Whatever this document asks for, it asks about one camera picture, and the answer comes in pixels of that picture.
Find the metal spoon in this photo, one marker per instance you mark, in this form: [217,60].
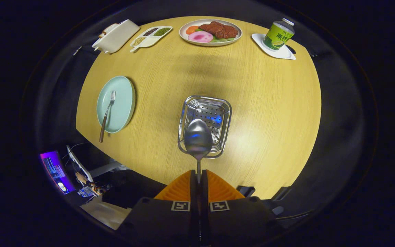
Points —
[198,139]

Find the lit computer monitor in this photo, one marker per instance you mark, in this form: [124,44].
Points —
[55,169]

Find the large toast slice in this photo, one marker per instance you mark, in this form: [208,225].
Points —
[111,27]

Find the green label drink bottle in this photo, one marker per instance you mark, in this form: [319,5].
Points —
[278,36]

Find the perforated metal basket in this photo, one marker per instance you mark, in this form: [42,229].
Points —
[211,109]

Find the green lettuce leaf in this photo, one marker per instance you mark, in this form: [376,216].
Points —
[223,39]

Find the white laptop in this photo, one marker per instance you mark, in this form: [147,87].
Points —
[81,168]

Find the white coaster tray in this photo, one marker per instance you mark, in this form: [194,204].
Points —
[283,54]

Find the white divided dish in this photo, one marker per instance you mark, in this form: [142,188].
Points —
[149,42]

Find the pink round slice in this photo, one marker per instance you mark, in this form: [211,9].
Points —
[200,36]

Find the brown meat piece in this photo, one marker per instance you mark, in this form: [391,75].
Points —
[219,30]

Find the silver clip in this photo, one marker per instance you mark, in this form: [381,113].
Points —
[77,50]

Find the orange carrot slice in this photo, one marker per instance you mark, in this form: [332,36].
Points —
[191,30]

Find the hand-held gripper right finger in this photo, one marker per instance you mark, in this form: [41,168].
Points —
[204,206]

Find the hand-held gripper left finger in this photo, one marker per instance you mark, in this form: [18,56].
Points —
[194,206]

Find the teal plate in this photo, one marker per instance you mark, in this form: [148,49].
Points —
[122,103]

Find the white food plate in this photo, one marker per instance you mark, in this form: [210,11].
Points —
[211,44]

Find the white toaster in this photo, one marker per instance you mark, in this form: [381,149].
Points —
[118,36]

